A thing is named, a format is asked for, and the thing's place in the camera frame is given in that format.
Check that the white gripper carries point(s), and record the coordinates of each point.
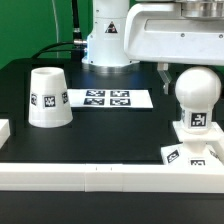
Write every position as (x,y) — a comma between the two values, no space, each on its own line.
(175,32)

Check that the white lamp bulb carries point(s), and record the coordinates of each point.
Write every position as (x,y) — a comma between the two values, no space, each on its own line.
(197,89)

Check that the white lamp base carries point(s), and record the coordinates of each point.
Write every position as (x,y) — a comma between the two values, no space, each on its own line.
(195,149)

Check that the white lamp shade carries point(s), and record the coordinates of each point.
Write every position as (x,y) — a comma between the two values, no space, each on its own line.
(49,104)

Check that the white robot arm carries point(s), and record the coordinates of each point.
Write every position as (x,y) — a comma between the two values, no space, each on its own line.
(105,44)

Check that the white marker sheet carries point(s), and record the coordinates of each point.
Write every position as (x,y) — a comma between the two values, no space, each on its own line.
(108,98)

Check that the white right wall block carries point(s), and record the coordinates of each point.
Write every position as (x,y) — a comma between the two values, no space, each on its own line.
(219,149)

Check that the white wall block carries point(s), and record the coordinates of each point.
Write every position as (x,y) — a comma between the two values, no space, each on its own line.
(4,131)
(219,149)

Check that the white front rail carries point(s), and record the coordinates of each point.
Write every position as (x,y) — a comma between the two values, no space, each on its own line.
(110,178)

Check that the white left wall block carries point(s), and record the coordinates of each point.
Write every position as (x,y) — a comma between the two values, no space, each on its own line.
(4,131)

